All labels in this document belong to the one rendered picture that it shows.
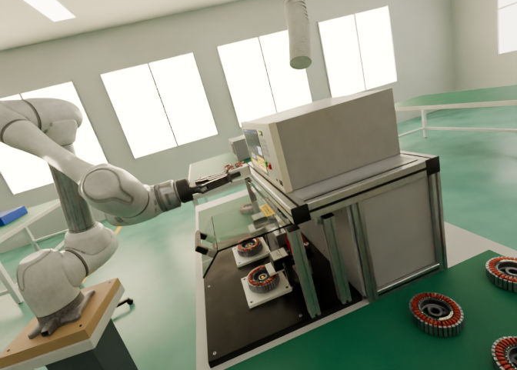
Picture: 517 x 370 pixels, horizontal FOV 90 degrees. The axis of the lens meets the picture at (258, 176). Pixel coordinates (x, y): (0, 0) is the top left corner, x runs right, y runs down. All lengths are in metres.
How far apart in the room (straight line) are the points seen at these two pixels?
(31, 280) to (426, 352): 1.25
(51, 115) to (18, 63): 5.08
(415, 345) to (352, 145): 0.52
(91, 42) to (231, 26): 2.52
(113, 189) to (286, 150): 0.43
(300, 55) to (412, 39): 5.81
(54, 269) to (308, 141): 1.05
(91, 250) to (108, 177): 0.74
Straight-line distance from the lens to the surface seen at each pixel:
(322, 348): 0.81
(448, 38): 8.38
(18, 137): 1.08
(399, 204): 0.82
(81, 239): 1.35
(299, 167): 0.74
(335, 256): 0.77
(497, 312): 0.92
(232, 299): 0.99
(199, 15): 5.84
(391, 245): 0.86
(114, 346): 1.51
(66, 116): 1.25
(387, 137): 0.88
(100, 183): 0.66
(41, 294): 1.31
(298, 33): 2.12
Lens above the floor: 1.38
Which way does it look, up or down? 15 degrees down
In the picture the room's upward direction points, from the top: 16 degrees counter-clockwise
